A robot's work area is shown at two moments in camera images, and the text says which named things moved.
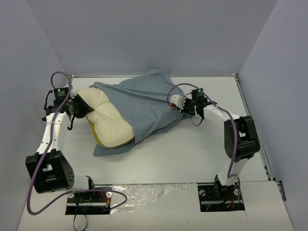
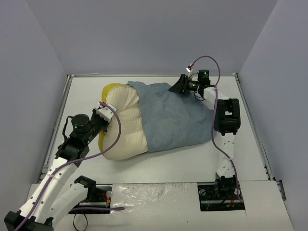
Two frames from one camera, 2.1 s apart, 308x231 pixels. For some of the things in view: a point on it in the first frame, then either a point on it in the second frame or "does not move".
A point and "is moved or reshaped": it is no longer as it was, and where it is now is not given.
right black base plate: [216, 197] does not move
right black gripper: [186, 106] → [184, 83]
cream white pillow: [109, 127] is moved or reshaped
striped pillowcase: [144, 100] → [172, 120]
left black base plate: [92, 202] does not move
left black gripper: [80, 106] → [98, 121]
